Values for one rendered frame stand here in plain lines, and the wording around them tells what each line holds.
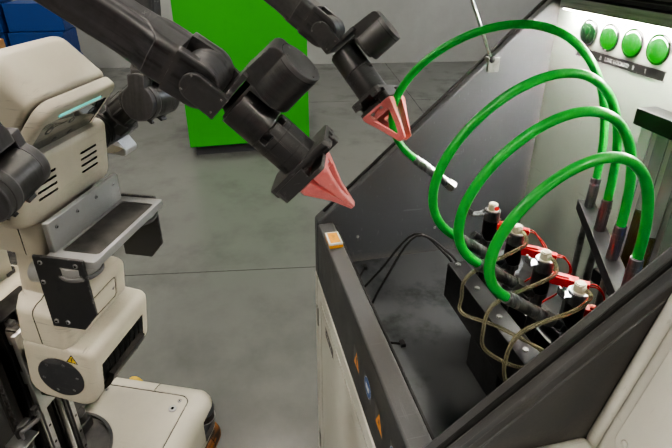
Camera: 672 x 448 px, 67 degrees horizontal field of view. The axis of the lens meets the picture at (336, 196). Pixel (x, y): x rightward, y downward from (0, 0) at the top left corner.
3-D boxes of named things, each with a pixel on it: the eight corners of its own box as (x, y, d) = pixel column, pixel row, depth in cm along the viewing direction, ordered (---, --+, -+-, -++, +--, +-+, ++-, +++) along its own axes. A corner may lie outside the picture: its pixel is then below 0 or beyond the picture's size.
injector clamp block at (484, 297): (440, 322, 107) (447, 261, 100) (484, 315, 109) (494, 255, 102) (530, 468, 77) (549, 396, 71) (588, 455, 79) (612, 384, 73)
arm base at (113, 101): (110, 100, 120) (78, 115, 109) (131, 81, 117) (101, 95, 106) (135, 129, 122) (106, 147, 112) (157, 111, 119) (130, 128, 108)
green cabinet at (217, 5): (294, 116, 499) (288, -30, 440) (309, 147, 424) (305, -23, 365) (194, 123, 480) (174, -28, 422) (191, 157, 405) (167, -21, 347)
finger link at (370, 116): (426, 126, 95) (397, 86, 97) (412, 129, 89) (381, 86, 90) (399, 147, 99) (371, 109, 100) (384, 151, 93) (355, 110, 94)
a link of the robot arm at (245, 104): (224, 104, 67) (210, 121, 62) (256, 68, 64) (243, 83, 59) (264, 139, 69) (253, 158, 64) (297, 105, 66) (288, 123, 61)
